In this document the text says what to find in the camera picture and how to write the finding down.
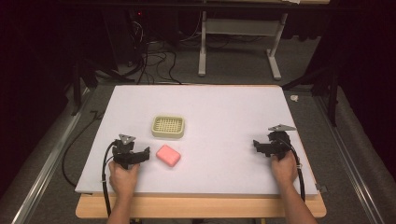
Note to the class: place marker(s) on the black metal stand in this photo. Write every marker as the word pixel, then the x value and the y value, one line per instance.
pixel 79 84
pixel 327 81

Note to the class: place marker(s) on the aluminium floor rail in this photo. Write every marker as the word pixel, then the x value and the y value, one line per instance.
pixel 348 161
pixel 46 168

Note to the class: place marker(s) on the person's right hand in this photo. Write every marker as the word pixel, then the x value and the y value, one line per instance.
pixel 284 171

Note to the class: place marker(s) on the cream soap dish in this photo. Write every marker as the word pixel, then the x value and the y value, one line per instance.
pixel 168 126

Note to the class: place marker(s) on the white metal desk frame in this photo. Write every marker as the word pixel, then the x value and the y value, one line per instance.
pixel 239 26

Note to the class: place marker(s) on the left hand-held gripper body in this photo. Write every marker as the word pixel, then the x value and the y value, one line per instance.
pixel 124 152

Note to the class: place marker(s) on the wooden table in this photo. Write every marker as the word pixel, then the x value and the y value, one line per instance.
pixel 202 206

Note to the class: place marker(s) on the person's left hand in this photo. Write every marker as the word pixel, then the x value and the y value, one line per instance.
pixel 123 179

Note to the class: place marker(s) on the grey table clip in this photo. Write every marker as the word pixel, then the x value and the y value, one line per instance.
pixel 321 188

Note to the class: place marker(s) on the white foam mat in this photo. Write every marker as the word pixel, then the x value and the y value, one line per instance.
pixel 211 118

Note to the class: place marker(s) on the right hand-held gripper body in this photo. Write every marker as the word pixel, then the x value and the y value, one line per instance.
pixel 279 143

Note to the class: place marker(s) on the crumpled white paper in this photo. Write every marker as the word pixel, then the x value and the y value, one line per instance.
pixel 294 98

